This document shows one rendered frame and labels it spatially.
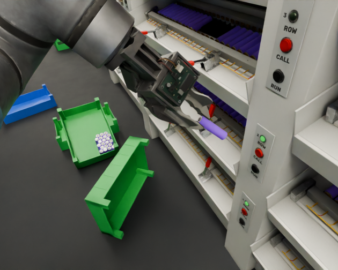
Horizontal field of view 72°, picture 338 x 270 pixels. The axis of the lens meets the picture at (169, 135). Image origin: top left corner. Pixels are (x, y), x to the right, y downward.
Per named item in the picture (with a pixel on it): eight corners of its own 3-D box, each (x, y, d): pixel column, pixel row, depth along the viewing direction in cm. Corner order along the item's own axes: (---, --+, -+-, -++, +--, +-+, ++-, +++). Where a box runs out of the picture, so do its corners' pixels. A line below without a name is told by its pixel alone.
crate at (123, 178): (101, 233, 82) (121, 239, 80) (83, 199, 69) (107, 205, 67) (138, 170, 103) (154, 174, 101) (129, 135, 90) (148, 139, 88)
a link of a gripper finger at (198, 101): (223, 122, 42) (186, 94, 37) (204, 118, 47) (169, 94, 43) (232, 106, 42) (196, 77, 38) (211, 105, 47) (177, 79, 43)
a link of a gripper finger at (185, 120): (209, 144, 41) (174, 112, 37) (190, 139, 46) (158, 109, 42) (219, 130, 42) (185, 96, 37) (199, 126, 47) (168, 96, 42)
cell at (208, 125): (228, 130, 47) (203, 113, 45) (226, 137, 46) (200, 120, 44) (222, 134, 48) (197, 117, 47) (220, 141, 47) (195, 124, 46)
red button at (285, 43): (287, 53, 30) (291, 40, 29) (278, 50, 31) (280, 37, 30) (293, 52, 30) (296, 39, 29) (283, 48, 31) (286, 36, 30)
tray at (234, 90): (251, 122, 44) (246, 82, 38) (139, 38, 87) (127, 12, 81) (333, 68, 46) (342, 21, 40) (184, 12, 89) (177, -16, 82)
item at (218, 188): (230, 227, 69) (223, 207, 59) (152, 121, 112) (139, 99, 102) (285, 188, 71) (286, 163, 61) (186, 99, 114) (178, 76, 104)
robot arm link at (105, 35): (68, 53, 36) (104, 4, 37) (96, 74, 38) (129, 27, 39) (75, 43, 28) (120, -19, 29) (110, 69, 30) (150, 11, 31)
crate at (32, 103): (6, 124, 138) (-2, 113, 133) (1, 110, 151) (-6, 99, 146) (57, 105, 150) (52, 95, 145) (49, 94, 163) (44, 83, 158)
